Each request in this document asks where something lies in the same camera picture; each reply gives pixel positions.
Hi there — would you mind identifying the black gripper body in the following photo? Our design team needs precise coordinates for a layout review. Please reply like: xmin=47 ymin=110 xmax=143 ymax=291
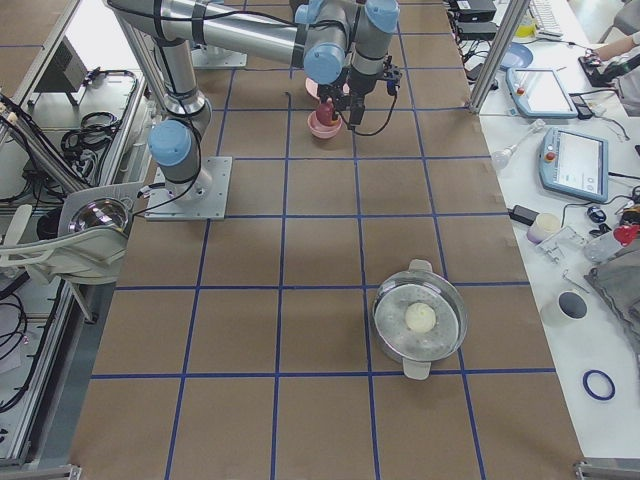
xmin=319 ymin=83 xmax=350 ymax=108
xmin=347 ymin=59 xmax=384 ymax=100

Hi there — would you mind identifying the red apple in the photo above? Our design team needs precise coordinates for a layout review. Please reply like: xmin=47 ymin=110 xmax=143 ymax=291
xmin=315 ymin=99 xmax=339 ymax=127

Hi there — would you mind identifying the pink plate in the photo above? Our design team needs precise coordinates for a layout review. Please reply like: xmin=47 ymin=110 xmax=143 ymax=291
xmin=305 ymin=78 xmax=319 ymax=100

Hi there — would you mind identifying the pink bowl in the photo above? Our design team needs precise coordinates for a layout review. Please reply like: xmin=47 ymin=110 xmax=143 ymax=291
xmin=307 ymin=112 xmax=343 ymax=140

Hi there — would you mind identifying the blue plate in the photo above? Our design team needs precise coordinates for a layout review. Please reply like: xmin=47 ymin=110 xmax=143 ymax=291
xmin=499 ymin=42 xmax=534 ymax=71

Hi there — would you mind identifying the grey chair with bowl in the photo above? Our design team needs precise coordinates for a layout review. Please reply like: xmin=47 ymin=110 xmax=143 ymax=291
xmin=1 ymin=181 xmax=142 ymax=285

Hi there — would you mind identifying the far teach pendant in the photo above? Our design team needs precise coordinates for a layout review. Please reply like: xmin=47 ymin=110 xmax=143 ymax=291
xmin=505 ymin=68 xmax=578 ymax=119

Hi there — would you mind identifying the teach pendant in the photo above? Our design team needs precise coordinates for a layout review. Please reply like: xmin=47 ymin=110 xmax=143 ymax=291
xmin=538 ymin=128 xmax=609 ymax=202
xmin=505 ymin=68 xmax=578 ymax=119

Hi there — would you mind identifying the black power adapter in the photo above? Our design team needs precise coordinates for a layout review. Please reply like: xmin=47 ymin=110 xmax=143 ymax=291
xmin=508 ymin=205 xmax=539 ymax=226

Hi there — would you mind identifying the steel steamer pot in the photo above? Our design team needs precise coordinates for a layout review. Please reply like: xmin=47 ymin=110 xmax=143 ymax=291
xmin=370 ymin=259 xmax=469 ymax=380

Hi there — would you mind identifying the white steamed bun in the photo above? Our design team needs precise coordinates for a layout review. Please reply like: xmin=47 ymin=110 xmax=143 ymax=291
xmin=404 ymin=302 xmax=437 ymax=333

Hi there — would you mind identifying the near teach pendant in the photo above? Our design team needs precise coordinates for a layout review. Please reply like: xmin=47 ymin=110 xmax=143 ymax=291
xmin=538 ymin=128 xmax=609 ymax=202

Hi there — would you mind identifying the white mug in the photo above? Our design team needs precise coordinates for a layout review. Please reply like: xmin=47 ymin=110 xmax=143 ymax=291
xmin=540 ymin=290 xmax=588 ymax=326

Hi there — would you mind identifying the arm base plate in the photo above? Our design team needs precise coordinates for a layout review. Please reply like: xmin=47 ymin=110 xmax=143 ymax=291
xmin=143 ymin=156 xmax=233 ymax=221
xmin=191 ymin=45 xmax=248 ymax=70

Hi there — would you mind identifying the aluminium frame post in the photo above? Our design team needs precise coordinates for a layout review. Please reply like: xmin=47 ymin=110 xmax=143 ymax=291
xmin=467 ymin=0 xmax=529 ymax=114

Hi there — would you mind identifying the blue rubber ring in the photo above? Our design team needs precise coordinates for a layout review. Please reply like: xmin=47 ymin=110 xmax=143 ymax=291
xmin=581 ymin=368 xmax=616 ymax=402

